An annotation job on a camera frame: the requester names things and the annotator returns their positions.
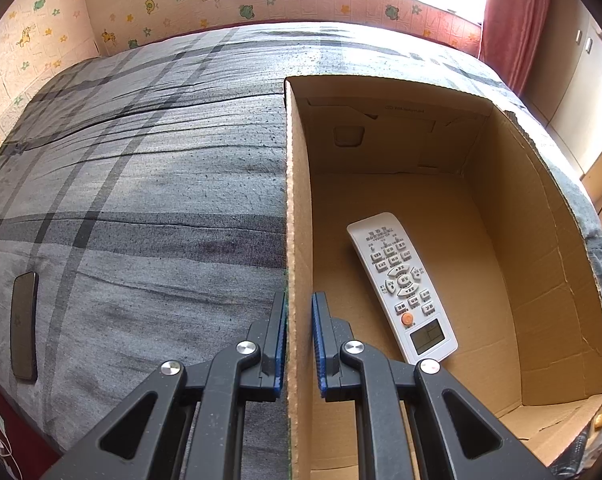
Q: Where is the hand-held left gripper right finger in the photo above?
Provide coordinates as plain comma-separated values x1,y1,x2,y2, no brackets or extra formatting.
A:
311,291,556,480

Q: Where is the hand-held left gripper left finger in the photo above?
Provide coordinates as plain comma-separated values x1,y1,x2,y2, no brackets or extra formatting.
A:
41,290,288,480

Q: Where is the cardboard box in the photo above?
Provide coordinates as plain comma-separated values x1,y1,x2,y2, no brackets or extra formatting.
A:
283,76,602,480

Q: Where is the white remote control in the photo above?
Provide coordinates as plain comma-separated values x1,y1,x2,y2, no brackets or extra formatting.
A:
347,212,458,365

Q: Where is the grey plaid blanket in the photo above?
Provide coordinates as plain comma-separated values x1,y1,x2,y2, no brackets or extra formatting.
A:
0,22,602,480

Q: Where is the dark smartphone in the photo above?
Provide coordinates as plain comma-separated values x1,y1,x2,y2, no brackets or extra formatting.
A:
11,271,39,382

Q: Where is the beige wardrobe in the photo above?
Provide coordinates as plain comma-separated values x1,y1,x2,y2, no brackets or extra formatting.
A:
526,0,602,216

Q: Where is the red curtain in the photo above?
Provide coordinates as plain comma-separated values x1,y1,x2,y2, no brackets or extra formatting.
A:
481,0,556,96

